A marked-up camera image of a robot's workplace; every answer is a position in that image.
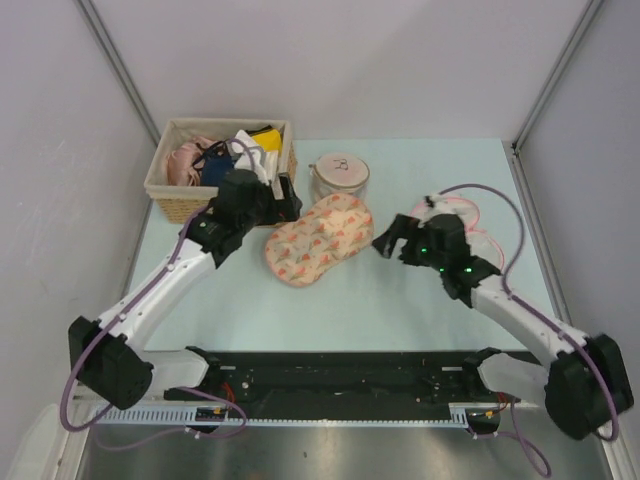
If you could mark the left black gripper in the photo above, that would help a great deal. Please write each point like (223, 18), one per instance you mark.
(282, 211)

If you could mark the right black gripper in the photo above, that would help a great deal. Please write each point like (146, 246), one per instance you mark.
(401, 228)

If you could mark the floral print laundry bag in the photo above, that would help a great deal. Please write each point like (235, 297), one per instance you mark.
(335, 229)

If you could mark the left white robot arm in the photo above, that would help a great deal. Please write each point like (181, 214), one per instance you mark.
(108, 355)

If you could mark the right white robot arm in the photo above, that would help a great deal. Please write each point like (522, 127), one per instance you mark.
(580, 380)

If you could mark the round mesh laundry bag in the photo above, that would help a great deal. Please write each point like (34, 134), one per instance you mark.
(338, 172)

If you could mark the pink trimmed mesh bag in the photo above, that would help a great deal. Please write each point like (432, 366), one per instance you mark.
(482, 244)

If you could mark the white garment in basket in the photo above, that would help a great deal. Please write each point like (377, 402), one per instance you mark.
(253, 158)

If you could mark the yellow garment in basket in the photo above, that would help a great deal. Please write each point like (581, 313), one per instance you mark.
(268, 138)

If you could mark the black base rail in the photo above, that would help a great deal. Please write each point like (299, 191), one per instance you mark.
(343, 385)

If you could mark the slotted cable duct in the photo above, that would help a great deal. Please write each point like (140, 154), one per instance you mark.
(453, 416)

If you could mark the left aluminium frame post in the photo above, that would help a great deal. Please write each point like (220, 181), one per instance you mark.
(100, 32)

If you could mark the aluminium frame post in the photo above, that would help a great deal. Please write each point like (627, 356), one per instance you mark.
(100, 32)
(577, 35)

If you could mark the right aluminium frame post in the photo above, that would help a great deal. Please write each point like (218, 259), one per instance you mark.
(577, 35)

